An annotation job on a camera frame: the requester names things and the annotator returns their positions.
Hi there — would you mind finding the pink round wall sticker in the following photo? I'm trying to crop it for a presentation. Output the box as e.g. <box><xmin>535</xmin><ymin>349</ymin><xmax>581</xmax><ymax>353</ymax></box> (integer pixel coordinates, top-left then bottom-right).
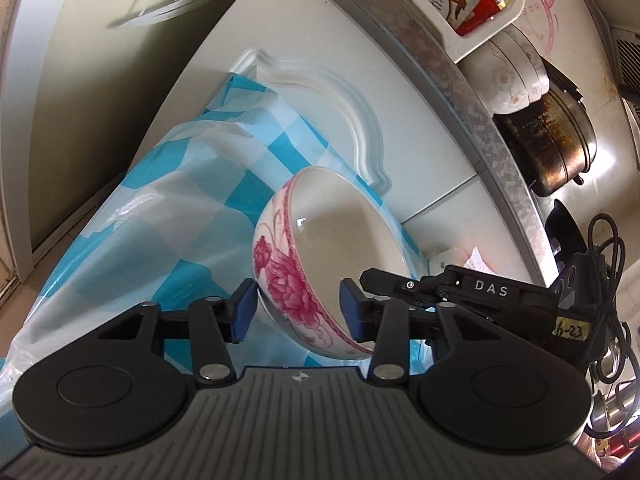
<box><xmin>519</xmin><ymin>0</ymin><xmax>559</xmax><ymax>56</ymax></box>

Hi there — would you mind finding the red seasoning packet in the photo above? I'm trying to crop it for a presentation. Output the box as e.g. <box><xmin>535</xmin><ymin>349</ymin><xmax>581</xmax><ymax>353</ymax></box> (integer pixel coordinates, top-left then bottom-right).
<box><xmin>425</xmin><ymin>0</ymin><xmax>507</xmax><ymax>37</ymax></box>

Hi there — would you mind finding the white embossed cabinet door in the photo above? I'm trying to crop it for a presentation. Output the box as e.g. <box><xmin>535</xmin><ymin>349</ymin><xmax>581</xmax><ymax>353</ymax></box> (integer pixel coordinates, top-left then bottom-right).
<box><xmin>162</xmin><ymin>0</ymin><xmax>482</xmax><ymax>226</ymax></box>
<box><xmin>402</xmin><ymin>172</ymin><xmax>543</xmax><ymax>283</ymax></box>

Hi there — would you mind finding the black wok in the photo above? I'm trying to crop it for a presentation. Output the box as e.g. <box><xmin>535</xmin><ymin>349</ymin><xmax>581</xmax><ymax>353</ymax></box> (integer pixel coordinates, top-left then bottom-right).
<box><xmin>545</xmin><ymin>199</ymin><xmax>592</xmax><ymax>272</ymax></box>

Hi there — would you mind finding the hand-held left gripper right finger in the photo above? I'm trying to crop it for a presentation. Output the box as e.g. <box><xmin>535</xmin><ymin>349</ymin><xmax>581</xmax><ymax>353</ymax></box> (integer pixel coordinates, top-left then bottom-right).
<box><xmin>339</xmin><ymin>278</ymin><xmax>506</xmax><ymax>381</ymax></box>

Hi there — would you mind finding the metal steamer pot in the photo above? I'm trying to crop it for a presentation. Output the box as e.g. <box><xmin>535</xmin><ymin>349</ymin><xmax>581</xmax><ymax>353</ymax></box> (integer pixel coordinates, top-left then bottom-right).
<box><xmin>492</xmin><ymin>55</ymin><xmax>599</xmax><ymax>197</ymax></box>

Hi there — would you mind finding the frosted glass door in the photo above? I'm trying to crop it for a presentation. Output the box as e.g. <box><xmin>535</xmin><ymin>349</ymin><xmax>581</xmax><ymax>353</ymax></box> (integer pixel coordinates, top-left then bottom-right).
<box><xmin>0</xmin><ymin>0</ymin><xmax>283</xmax><ymax>286</ymax></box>

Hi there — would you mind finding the range hood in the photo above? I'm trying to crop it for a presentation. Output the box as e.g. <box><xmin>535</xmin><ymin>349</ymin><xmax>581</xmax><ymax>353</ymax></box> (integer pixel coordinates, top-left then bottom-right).
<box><xmin>606</xmin><ymin>25</ymin><xmax>640</xmax><ymax>128</ymax></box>

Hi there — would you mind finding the white plastic storage rack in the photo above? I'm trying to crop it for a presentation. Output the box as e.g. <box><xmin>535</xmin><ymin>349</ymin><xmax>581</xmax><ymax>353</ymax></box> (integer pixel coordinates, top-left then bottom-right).
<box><xmin>385</xmin><ymin>0</ymin><xmax>532</xmax><ymax>64</ymax></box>

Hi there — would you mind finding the white gold-rimmed bowl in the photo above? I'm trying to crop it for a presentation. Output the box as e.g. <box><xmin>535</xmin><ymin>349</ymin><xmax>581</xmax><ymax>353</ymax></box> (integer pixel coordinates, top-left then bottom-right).
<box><xmin>462</xmin><ymin>35</ymin><xmax>528</xmax><ymax>116</ymax></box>
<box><xmin>505</xmin><ymin>27</ymin><xmax>550</xmax><ymax>107</ymax></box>

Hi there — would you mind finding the black cable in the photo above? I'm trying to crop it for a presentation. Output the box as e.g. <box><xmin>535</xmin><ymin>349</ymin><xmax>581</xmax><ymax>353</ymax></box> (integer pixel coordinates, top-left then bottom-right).
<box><xmin>584</xmin><ymin>215</ymin><xmax>632</xmax><ymax>442</ymax></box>

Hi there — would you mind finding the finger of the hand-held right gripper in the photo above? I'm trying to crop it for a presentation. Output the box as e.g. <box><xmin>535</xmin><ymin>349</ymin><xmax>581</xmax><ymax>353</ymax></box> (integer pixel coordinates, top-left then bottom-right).
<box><xmin>360</xmin><ymin>267</ymin><xmax>446</xmax><ymax>306</ymax></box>

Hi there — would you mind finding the blue white checkered cloth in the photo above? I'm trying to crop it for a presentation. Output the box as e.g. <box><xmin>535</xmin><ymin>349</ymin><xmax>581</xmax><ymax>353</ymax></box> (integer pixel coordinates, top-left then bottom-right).
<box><xmin>0</xmin><ymin>72</ymin><xmax>432</xmax><ymax>386</ymax></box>

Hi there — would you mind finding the shiny metal container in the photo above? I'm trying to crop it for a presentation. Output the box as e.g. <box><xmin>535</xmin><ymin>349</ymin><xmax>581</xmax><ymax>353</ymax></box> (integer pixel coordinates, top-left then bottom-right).
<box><xmin>592</xmin><ymin>345</ymin><xmax>640</xmax><ymax>461</ymax></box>

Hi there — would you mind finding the pink floral bowl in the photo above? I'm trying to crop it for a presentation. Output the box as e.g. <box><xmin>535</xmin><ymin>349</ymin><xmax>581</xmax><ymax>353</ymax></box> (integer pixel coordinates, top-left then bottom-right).
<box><xmin>251</xmin><ymin>166</ymin><xmax>407</xmax><ymax>361</ymax></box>

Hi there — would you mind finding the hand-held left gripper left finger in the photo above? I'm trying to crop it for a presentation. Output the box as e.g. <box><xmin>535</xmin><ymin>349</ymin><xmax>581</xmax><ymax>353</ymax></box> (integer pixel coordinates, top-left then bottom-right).
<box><xmin>97</xmin><ymin>279</ymin><xmax>258</xmax><ymax>388</ymax></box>

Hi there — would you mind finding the steel-edged kitchen counter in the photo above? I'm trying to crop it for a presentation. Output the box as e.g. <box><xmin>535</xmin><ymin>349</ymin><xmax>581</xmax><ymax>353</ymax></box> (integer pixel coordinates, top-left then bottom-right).
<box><xmin>295</xmin><ymin>0</ymin><xmax>567</xmax><ymax>291</ymax></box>

